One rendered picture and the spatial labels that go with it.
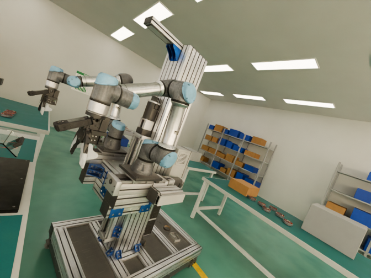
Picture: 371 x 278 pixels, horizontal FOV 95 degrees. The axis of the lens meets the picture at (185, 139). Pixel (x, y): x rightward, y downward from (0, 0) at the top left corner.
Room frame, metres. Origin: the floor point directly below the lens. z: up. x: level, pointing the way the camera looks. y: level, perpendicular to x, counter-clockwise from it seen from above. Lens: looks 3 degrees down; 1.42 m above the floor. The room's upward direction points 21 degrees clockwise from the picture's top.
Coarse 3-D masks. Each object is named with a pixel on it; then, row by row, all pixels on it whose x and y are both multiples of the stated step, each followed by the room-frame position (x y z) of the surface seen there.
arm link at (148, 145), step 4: (144, 140) 1.12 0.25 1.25; (148, 140) 1.10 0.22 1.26; (152, 140) 1.16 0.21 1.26; (144, 144) 1.10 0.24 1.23; (148, 144) 1.09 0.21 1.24; (152, 144) 1.09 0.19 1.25; (156, 144) 1.11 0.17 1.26; (144, 148) 1.10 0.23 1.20; (148, 148) 1.08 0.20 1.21; (152, 148) 1.07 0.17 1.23; (140, 152) 1.11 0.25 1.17; (144, 152) 1.09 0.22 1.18; (148, 152) 1.07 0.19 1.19; (140, 156) 1.10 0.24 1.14; (144, 156) 1.09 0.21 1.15; (148, 156) 1.08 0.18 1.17; (148, 160) 1.10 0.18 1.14
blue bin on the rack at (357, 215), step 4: (356, 208) 3.97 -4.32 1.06; (352, 212) 3.99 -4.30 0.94; (356, 212) 3.95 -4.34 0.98; (360, 212) 3.91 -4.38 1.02; (364, 212) 3.87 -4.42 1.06; (352, 216) 3.98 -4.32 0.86; (356, 216) 3.93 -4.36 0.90; (360, 216) 3.89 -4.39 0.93; (364, 216) 3.85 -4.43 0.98; (368, 216) 3.81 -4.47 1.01; (356, 220) 3.92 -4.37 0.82; (360, 220) 3.88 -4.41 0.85; (364, 220) 3.83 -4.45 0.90; (368, 220) 3.79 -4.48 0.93; (364, 224) 3.81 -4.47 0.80; (368, 224) 3.77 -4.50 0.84
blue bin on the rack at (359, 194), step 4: (356, 192) 4.05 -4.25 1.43; (360, 192) 4.01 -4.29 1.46; (364, 192) 3.97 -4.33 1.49; (368, 192) 3.93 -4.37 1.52; (356, 196) 4.03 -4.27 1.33; (360, 196) 3.99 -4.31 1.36; (364, 196) 3.94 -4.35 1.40; (368, 196) 3.90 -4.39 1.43; (364, 200) 3.93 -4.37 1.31; (368, 200) 3.89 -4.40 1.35
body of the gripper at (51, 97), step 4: (48, 88) 1.20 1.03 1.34; (52, 88) 1.21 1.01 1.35; (52, 92) 1.23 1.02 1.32; (56, 92) 1.25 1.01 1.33; (44, 96) 1.19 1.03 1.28; (48, 96) 1.20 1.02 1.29; (52, 96) 1.24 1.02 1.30; (56, 96) 1.25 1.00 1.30; (48, 100) 1.22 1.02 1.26; (52, 100) 1.24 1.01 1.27; (56, 100) 1.25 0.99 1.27; (52, 104) 1.23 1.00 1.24
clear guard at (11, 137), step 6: (0, 132) 0.85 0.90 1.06; (6, 132) 0.88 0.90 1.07; (12, 132) 0.92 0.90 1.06; (0, 138) 0.78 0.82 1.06; (6, 138) 0.81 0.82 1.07; (12, 138) 0.87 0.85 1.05; (6, 144) 0.77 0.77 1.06; (12, 144) 0.83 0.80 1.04; (12, 150) 0.79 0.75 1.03; (18, 150) 0.85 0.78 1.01
